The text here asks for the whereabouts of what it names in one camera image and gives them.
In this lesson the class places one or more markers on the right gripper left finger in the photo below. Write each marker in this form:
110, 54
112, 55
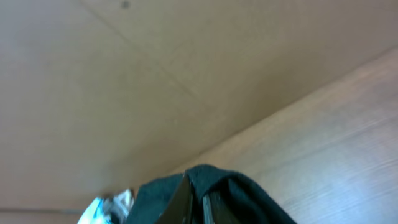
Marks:
179, 209

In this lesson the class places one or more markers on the light blue printed t-shirt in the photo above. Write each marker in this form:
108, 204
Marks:
112, 209

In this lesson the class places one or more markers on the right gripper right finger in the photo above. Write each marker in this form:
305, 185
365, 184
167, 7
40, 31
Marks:
216, 211

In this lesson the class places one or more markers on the black t-shirt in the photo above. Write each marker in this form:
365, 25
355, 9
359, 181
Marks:
244, 197

